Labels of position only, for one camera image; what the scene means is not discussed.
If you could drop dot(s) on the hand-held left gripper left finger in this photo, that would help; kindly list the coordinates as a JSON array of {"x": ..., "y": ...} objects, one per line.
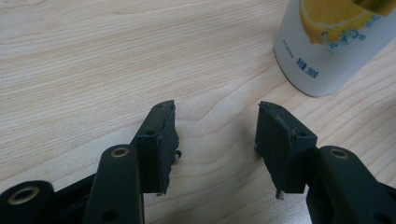
[{"x": 154, "y": 155}]

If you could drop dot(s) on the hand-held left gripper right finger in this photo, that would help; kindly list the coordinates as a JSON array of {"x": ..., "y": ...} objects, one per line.
[{"x": 280, "y": 146}]

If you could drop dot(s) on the white lemon print bottle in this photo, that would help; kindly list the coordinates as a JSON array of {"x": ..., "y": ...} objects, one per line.
[{"x": 311, "y": 56}]

